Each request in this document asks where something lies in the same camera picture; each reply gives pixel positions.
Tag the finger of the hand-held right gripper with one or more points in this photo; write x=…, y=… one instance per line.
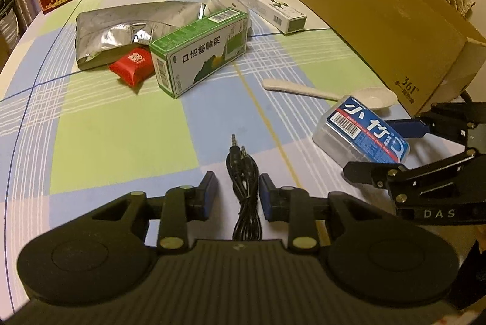
x=364, y=171
x=408, y=128

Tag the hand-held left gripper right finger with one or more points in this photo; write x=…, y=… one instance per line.
x=265, y=197

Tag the brown cardboard box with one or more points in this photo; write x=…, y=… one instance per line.
x=360, y=24

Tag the clear plastic box blue label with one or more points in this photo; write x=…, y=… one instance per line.
x=360, y=127

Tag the dark bag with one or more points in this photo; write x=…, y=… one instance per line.
x=7, y=19

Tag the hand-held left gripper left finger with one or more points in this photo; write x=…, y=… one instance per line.
x=210, y=194

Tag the silver foil bag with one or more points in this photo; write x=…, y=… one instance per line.
x=114, y=28

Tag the red candy packet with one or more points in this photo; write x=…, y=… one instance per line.
x=133, y=66

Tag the long white box green end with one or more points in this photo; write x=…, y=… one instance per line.
x=273, y=9

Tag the green and white medicine box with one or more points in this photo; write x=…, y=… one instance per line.
x=197, y=59

